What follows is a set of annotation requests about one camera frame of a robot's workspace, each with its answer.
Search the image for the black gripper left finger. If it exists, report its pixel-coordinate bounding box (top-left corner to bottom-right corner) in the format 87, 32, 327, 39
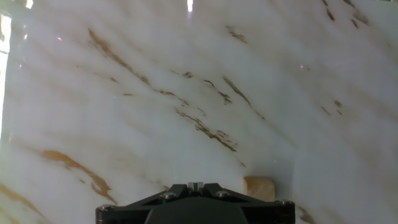
95, 182, 196, 224

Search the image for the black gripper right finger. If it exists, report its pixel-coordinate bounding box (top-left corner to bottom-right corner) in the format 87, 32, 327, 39
195, 182, 295, 224

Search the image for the small wooden block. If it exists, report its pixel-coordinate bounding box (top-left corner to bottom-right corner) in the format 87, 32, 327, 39
243, 176, 276, 202

